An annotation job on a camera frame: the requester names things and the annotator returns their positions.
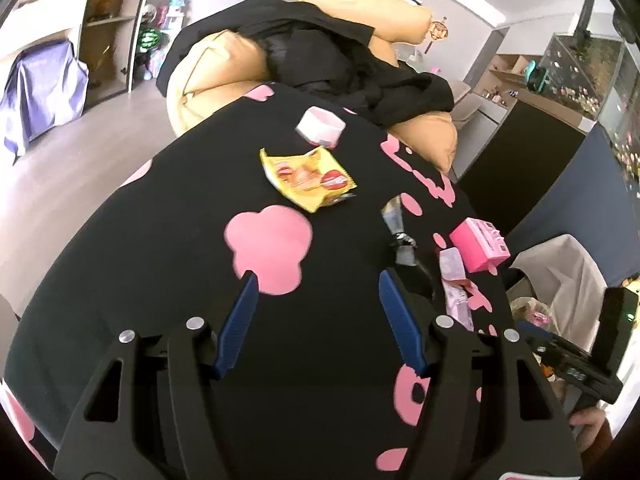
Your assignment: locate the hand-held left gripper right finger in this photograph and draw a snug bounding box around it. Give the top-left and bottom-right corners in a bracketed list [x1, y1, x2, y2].
[377, 269, 583, 480]

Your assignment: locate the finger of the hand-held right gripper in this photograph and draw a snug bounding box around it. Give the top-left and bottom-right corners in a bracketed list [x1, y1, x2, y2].
[515, 319, 556, 361]

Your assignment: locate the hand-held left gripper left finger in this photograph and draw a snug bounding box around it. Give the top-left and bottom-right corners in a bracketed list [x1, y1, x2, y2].
[52, 270, 261, 480]

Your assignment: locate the trash bin with white liner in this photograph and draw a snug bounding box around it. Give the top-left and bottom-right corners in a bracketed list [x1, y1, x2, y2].
[505, 234, 608, 356]

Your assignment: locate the person's right hand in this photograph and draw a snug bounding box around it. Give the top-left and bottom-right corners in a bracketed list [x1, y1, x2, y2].
[569, 406, 609, 442]

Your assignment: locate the clear plastic wrapper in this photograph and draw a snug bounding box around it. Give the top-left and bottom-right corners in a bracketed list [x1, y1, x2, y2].
[509, 296, 557, 333]

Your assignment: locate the pink wrapper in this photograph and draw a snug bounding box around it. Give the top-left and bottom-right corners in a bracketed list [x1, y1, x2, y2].
[439, 247, 476, 333]

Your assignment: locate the black blanket with pink print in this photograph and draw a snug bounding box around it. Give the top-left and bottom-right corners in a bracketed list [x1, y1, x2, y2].
[0, 82, 516, 480]

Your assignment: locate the yellow snack packet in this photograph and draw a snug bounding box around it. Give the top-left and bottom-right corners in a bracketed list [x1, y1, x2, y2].
[259, 146, 358, 213]

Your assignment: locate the black cabinet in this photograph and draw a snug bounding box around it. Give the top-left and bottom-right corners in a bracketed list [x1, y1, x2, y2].
[457, 92, 588, 237]

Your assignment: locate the small white pink box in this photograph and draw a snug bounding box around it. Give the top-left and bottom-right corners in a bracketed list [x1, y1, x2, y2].
[296, 106, 347, 149]

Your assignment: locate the beige chair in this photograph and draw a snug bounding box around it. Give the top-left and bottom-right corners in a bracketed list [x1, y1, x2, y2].
[450, 82, 483, 131]

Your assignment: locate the fish tank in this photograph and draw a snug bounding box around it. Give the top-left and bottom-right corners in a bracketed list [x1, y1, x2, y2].
[540, 32, 640, 186]

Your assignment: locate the wooden shelf with figurines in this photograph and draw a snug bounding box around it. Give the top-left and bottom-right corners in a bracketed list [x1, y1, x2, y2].
[475, 54, 543, 111]

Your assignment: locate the teal object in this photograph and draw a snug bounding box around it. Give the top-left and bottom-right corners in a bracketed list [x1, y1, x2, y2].
[526, 60, 551, 92]

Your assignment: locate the black jacket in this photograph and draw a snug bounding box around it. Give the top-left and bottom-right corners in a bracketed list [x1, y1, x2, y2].
[156, 0, 456, 128]

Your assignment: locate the green toy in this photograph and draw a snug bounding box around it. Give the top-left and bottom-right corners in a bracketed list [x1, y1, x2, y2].
[137, 27, 164, 54]

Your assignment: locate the white wardrobe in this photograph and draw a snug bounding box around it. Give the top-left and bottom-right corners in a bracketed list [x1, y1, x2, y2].
[392, 0, 502, 86]

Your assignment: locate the purple cloth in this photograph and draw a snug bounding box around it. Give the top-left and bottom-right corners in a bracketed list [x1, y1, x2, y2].
[0, 40, 90, 159]

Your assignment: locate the wooden cabinet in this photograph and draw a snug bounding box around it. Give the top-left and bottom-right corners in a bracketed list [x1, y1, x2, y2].
[80, 0, 162, 93]

